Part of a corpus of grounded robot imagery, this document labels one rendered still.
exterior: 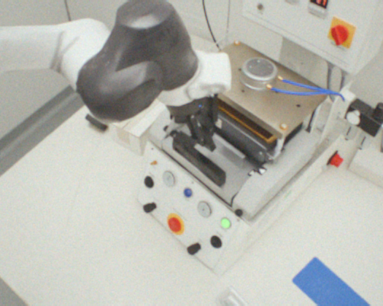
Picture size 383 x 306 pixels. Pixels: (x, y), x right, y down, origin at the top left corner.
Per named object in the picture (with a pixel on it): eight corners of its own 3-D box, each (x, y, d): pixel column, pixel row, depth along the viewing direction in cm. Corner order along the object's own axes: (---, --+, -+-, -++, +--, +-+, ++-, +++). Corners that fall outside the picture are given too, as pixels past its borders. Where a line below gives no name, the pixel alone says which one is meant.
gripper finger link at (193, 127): (195, 111, 66) (190, 117, 65) (207, 140, 75) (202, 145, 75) (179, 100, 67) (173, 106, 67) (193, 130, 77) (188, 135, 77)
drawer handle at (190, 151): (178, 144, 88) (177, 132, 85) (225, 182, 81) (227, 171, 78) (171, 148, 87) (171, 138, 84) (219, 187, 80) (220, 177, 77)
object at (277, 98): (249, 57, 101) (254, 17, 91) (345, 116, 87) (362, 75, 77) (186, 99, 91) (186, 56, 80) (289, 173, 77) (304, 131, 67)
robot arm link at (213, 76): (133, 73, 58) (144, 92, 63) (187, 114, 52) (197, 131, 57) (187, 22, 60) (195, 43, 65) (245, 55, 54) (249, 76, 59)
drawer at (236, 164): (241, 94, 105) (244, 72, 99) (305, 136, 95) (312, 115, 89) (163, 151, 92) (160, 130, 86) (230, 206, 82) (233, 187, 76)
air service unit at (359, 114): (332, 122, 92) (349, 79, 81) (379, 154, 86) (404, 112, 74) (322, 133, 90) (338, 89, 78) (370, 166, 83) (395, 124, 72)
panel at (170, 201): (136, 198, 104) (152, 144, 94) (213, 272, 90) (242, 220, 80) (130, 201, 102) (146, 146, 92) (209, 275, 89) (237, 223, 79)
